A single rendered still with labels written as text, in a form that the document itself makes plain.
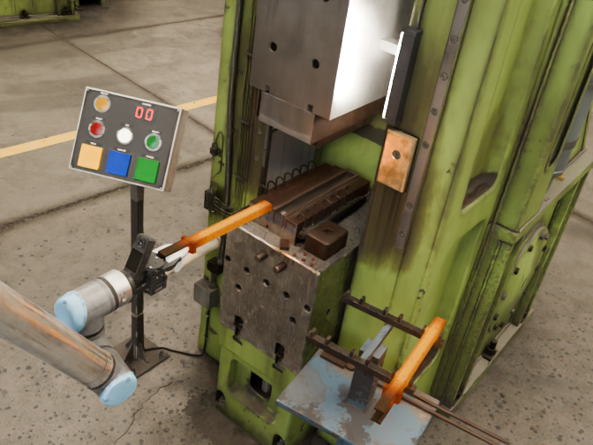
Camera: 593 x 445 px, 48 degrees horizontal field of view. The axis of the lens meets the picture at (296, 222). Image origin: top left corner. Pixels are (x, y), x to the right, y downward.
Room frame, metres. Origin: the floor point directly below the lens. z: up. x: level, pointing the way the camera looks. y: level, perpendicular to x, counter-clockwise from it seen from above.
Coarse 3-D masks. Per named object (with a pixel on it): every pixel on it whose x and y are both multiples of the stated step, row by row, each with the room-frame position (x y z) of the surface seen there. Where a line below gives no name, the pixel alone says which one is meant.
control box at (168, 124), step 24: (96, 96) 2.02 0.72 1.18; (120, 96) 2.02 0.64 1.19; (96, 120) 1.98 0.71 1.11; (120, 120) 1.97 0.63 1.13; (144, 120) 1.97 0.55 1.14; (168, 120) 1.97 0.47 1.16; (96, 144) 1.94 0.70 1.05; (120, 144) 1.93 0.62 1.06; (144, 144) 1.93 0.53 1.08; (168, 144) 1.93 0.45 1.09; (72, 168) 1.90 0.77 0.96; (168, 168) 1.89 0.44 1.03
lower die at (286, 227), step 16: (304, 176) 2.07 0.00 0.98; (320, 176) 2.07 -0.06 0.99; (336, 176) 2.07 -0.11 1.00; (352, 176) 2.08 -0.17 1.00; (272, 192) 1.92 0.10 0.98; (288, 192) 1.92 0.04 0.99; (304, 192) 1.92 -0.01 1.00; (336, 192) 1.96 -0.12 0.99; (352, 192) 1.99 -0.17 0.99; (272, 208) 1.80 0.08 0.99; (304, 208) 1.83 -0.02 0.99; (320, 208) 1.85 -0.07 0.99; (272, 224) 1.78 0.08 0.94; (288, 224) 1.75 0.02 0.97
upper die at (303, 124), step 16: (272, 96) 1.82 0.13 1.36; (384, 96) 2.05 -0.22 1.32; (272, 112) 1.81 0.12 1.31; (288, 112) 1.78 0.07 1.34; (304, 112) 1.75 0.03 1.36; (352, 112) 1.90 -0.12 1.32; (368, 112) 1.98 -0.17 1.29; (288, 128) 1.78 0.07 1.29; (304, 128) 1.75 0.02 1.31; (320, 128) 1.77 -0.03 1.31; (336, 128) 1.84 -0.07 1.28
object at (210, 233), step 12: (264, 204) 1.70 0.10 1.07; (240, 216) 1.61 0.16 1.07; (252, 216) 1.64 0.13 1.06; (216, 228) 1.53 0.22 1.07; (228, 228) 1.55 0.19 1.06; (180, 240) 1.43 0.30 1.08; (192, 240) 1.44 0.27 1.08; (204, 240) 1.47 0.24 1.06; (168, 252) 1.37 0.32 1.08; (192, 252) 1.43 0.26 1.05
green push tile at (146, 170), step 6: (138, 162) 1.89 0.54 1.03; (144, 162) 1.89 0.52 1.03; (150, 162) 1.89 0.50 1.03; (156, 162) 1.89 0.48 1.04; (138, 168) 1.88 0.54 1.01; (144, 168) 1.88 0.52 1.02; (150, 168) 1.88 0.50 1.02; (156, 168) 1.88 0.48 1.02; (138, 174) 1.87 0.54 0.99; (144, 174) 1.87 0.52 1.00; (150, 174) 1.87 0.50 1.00; (156, 174) 1.87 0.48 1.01; (144, 180) 1.86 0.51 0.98; (150, 180) 1.86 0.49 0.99
